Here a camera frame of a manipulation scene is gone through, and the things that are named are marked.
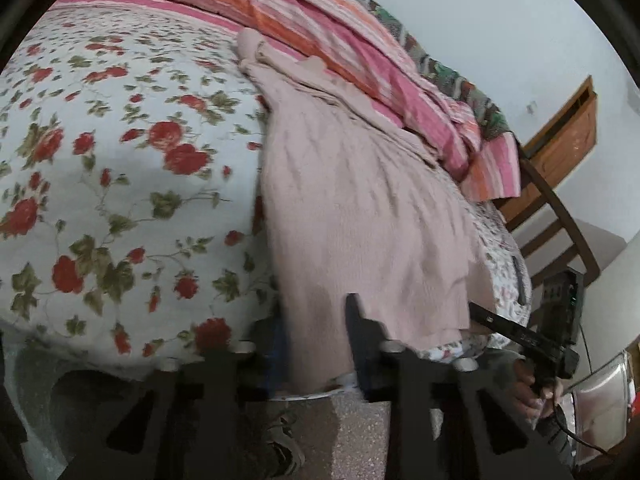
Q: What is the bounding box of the pale pink knit sweater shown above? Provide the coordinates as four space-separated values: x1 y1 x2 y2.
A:
238 29 495 394

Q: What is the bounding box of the person's right hand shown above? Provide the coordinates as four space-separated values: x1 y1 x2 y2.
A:
510 359 564 422

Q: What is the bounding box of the black electronic box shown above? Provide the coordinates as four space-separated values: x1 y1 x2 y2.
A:
537 268 585 346

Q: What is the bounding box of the dark wooden footboard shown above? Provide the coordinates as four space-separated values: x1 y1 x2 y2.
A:
494 145 601 288

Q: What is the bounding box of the white red floral bedsheet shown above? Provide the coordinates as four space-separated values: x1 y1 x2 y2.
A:
1 2 532 370

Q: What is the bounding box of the brown wooden cabinet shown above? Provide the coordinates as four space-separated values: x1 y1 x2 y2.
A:
523 76 598 188

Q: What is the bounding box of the dark floral patchwork quilt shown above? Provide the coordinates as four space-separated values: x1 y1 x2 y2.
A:
355 0 511 140

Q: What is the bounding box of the pink orange striped blanket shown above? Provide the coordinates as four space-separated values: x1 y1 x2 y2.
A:
60 0 522 204

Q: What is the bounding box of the black cable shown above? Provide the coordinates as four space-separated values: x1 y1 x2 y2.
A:
549 324 616 461

